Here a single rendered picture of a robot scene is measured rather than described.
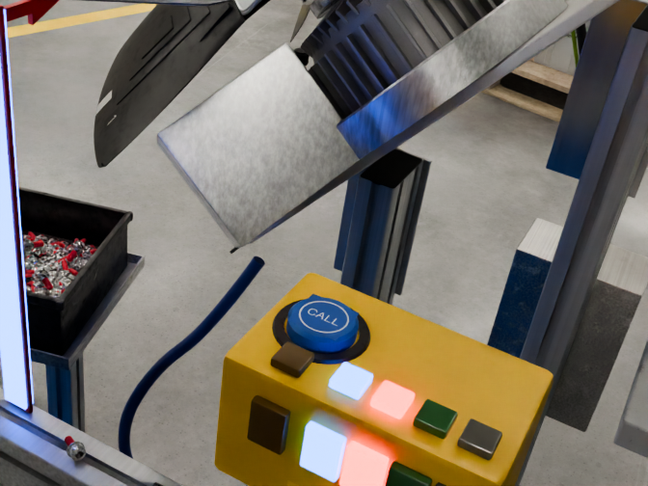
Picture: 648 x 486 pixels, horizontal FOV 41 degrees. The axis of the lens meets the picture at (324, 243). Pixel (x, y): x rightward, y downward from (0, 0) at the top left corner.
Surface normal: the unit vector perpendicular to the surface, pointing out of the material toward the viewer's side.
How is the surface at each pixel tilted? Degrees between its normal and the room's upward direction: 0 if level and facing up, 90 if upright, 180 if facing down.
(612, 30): 90
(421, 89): 77
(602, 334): 90
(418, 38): 66
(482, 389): 0
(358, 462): 90
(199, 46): 56
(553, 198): 0
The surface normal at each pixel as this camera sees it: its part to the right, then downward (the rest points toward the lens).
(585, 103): -0.46, 0.44
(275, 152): 0.18, 0.00
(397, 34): -0.21, 0.19
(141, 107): -0.61, -0.36
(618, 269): 0.13, -0.82
